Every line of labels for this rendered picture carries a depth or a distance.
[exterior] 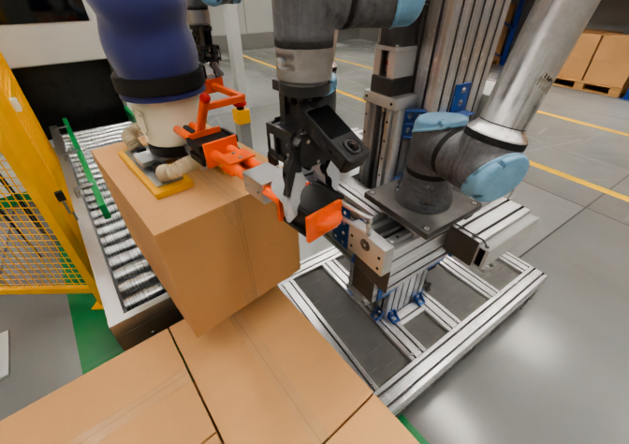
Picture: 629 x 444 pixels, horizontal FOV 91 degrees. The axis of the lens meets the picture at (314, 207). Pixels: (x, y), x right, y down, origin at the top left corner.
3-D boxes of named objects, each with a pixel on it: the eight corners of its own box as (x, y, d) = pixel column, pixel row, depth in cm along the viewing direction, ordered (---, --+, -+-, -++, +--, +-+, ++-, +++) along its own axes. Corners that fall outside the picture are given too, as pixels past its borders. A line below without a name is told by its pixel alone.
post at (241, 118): (254, 250, 216) (231, 109, 158) (262, 246, 220) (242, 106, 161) (258, 256, 212) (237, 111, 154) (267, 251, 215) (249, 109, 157)
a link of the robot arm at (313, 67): (345, 46, 39) (296, 52, 35) (343, 83, 42) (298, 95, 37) (306, 39, 44) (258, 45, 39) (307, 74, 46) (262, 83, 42)
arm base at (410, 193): (418, 178, 93) (426, 147, 87) (462, 201, 82) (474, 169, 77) (382, 193, 86) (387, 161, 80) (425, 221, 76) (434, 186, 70)
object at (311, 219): (277, 220, 54) (274, 197, 51) (309, 203, 58) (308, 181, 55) (309, 244, 49) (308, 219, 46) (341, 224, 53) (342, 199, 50)
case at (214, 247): (132, 239, 127) (89, 150, 103) (220, 201, 148) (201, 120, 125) (197, 338, 90) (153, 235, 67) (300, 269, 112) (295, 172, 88)
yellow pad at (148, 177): (119, 156, 99) (112, 142, 96) (151, 148, 104) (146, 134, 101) (157, 200, 78) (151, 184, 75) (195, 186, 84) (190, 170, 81)
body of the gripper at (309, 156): (302, 145, 54) (301, 71, 47) (338, 161, 49) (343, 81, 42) (267, 157, 50) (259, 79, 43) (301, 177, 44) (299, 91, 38)
